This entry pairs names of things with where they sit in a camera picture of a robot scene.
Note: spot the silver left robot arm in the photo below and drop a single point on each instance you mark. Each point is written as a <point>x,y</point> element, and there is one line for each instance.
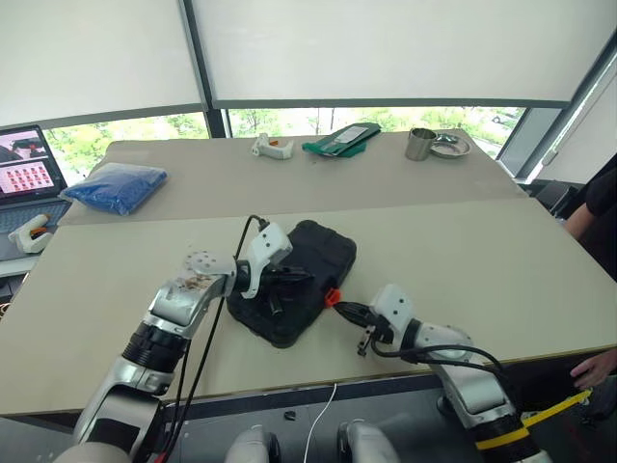
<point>183,299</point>

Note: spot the blue plastic bag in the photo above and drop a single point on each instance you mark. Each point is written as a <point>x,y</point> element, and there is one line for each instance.
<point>115,188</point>

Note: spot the white roller blind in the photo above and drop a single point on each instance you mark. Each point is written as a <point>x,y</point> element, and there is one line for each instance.
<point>385,48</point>
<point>96,53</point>

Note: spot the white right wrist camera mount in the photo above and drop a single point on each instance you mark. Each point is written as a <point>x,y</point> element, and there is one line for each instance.
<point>395,306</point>

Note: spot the black plastic tool case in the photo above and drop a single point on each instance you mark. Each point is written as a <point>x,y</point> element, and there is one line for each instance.
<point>328,251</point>

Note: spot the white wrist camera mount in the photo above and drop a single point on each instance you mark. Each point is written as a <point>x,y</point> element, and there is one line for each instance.
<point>395,306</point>
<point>270,243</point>

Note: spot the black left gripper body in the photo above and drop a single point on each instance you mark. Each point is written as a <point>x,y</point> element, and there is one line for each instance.
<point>275,284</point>

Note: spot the white orange handheld device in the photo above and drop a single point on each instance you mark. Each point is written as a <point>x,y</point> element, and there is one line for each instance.
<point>272,149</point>
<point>29,236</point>

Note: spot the open laptop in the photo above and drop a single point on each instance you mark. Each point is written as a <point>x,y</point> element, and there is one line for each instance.
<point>24,169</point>

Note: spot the green flat pouch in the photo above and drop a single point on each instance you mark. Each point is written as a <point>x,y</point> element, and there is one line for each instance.
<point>342,142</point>

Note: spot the grey rounded robot part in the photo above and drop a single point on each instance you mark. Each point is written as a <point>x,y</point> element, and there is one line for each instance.
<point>253,446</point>
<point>366,443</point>

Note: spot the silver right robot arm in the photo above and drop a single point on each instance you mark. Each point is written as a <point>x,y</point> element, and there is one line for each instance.
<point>477,381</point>

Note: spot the metal cup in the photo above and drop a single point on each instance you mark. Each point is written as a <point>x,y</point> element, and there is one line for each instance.
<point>419,144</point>

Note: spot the round metal dish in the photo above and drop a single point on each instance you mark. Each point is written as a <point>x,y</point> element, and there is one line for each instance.
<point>453,147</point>

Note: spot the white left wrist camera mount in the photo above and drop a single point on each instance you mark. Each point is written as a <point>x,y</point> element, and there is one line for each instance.
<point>270,243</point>

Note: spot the small black clip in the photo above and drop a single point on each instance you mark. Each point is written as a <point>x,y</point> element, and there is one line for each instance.
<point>289,415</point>

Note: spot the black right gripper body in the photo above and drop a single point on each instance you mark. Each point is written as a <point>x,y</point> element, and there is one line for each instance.
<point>376,325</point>

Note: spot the person's bare hand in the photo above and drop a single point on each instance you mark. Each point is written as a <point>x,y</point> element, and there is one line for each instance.
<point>598,370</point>

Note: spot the person in black shirt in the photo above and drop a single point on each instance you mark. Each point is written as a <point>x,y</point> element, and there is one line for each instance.
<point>602,207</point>

